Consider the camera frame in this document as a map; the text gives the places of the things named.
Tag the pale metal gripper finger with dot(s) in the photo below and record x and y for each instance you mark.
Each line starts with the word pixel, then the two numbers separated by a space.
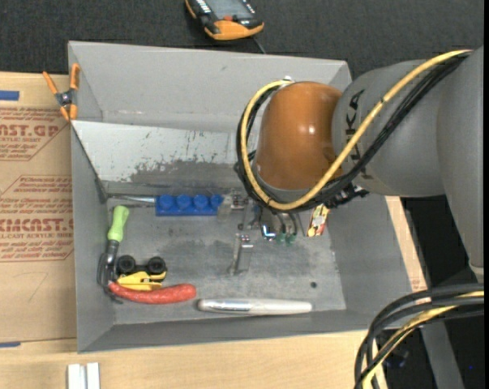
pixel 242 255
pixel 228 211

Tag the grey metal bin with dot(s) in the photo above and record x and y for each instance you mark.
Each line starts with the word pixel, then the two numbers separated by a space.
pixel 211 266

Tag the blue studded toy brick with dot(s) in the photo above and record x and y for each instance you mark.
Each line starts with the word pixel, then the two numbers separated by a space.
pixel 187 207

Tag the white and silver marker pen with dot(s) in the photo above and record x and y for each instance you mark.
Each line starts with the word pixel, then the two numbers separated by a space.
pixel 256 307

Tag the red toy sausage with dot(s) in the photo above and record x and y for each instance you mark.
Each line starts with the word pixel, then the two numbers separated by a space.
pixel 159 295

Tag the silver metal rod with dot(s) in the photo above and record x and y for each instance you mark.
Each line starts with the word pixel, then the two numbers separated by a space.
pixel 130 199

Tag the yellow toy car black wheels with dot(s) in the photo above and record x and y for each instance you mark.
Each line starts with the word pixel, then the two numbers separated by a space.
pixel 140 278

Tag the brown cardboard board red print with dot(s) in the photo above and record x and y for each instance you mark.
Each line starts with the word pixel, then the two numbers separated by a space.
pixel 33 201

